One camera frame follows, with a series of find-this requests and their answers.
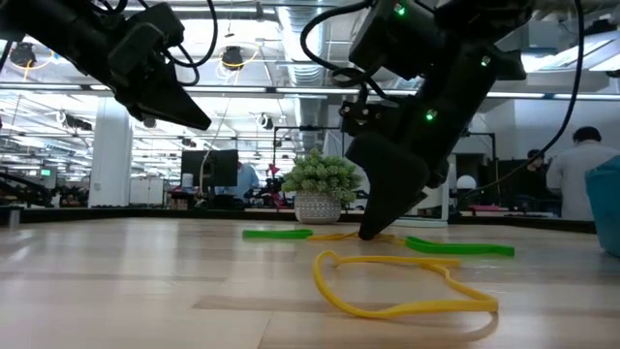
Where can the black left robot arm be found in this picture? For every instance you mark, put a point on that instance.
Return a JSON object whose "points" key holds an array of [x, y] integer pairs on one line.
{"points": [[58, 34]]}

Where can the black ceiling camera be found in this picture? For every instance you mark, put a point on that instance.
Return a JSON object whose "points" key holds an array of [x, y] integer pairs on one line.
{"points": [[21, 54], [233, 55]]}

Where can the black aluminium table frame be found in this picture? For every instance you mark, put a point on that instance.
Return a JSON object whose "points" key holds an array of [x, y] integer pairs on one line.
{"points": [[145, 214]]}

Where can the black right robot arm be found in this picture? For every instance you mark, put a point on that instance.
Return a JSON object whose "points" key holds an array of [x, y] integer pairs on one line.
{"points": [[460, 29]]}

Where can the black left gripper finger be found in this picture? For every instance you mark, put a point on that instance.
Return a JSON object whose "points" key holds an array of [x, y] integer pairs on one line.
{"points": [[164, 104]]}

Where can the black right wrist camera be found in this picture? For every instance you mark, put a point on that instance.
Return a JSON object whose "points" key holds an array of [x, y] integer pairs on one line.
{"points": [[363, 118]]}

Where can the white cabinet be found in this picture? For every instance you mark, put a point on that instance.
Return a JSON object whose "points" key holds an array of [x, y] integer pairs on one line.
{"points": [[145, 191]]}

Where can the person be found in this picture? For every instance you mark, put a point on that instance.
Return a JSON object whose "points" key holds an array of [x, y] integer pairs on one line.
{"points": [[248, 179], [576, 179], [533, 179]]}

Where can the green artificial potted plant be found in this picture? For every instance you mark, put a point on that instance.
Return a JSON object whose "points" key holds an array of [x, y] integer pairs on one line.
{"points": [[319, 179]]}

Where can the teal plastic bin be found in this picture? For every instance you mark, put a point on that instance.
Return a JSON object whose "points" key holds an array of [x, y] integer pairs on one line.
{"points": [[605, 208]]}

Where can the white globe lamp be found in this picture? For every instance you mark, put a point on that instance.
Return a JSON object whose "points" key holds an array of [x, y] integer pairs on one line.
{"points": [[466, 181]]}

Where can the green wide rubber band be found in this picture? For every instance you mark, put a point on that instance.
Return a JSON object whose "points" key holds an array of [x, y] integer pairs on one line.
{"points": [[276, 234], [460, 249]]}

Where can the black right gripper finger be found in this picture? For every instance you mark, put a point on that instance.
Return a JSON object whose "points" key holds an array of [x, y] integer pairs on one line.
{"points": [[392, 184]]}

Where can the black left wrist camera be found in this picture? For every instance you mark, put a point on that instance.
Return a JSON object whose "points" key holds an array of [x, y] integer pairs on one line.
{"points": [[160, 24]]}

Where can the black computer monitor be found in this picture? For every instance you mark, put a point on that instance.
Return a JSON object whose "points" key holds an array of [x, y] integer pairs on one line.
{"points": [[220, 167]]}

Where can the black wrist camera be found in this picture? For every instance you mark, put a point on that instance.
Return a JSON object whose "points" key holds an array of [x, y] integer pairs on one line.
{"points": [[363, 118], [160, 24]]}

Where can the white column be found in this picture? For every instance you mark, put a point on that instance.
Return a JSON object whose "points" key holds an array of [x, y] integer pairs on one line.
{"points": [[110, 155]]}

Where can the silver ventilation duct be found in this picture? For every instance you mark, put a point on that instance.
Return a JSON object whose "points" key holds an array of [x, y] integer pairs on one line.
{"points": [[310, 111]]}

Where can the yellow rubber band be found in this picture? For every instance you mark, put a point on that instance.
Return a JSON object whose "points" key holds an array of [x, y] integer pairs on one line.
{"points": [[436, 306]]}

